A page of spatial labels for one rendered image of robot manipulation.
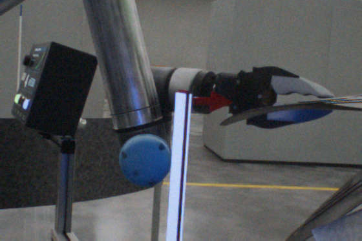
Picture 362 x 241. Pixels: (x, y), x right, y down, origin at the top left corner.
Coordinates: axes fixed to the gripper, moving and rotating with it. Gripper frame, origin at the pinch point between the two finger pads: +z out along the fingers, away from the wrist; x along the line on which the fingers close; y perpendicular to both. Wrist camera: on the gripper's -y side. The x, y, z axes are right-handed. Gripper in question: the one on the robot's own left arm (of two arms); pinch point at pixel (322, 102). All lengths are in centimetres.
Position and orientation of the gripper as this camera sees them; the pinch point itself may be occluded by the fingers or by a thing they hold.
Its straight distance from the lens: 77.0
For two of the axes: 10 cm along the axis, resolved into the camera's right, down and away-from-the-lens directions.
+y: 5.0, 0.6, 8.6
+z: 8.6, 1.0, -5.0
